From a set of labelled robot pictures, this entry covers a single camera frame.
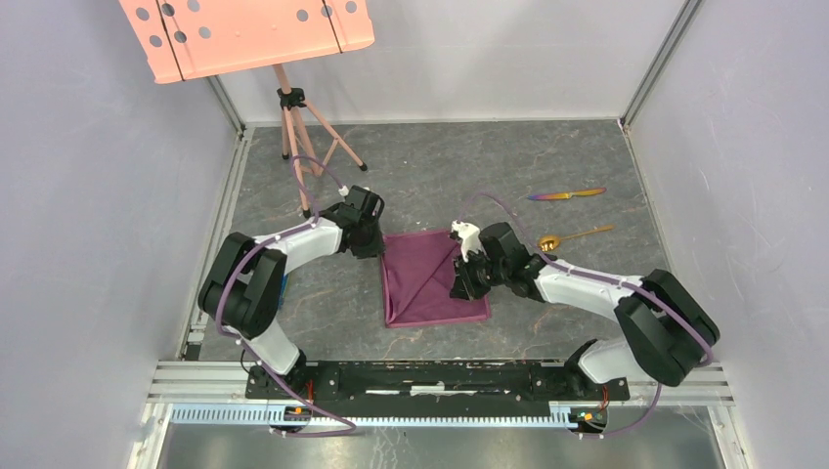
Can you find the colourful toy block set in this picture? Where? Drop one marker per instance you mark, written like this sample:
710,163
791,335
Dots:
284,285

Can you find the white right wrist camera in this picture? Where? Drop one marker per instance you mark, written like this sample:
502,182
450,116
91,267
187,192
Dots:
468,238

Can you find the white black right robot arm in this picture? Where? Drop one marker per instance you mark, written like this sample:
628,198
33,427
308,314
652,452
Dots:
665,332

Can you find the magenta satin napkin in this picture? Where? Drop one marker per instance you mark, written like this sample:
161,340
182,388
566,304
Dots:
417,273

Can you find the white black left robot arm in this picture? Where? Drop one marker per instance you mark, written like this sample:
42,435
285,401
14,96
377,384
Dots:
243,288

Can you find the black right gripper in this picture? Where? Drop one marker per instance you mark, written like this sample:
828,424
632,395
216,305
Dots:
463,288

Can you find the pink music stand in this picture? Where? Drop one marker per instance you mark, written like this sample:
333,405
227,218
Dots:
185,40

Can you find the iridescent rainbow knife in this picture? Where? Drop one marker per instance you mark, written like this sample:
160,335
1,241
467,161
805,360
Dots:
551,196

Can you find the gold spoon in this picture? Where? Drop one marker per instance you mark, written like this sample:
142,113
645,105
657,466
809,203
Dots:
550,242

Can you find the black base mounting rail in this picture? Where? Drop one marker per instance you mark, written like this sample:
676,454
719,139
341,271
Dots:
352,389

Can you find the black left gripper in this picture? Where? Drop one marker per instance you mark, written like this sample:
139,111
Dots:
377,246

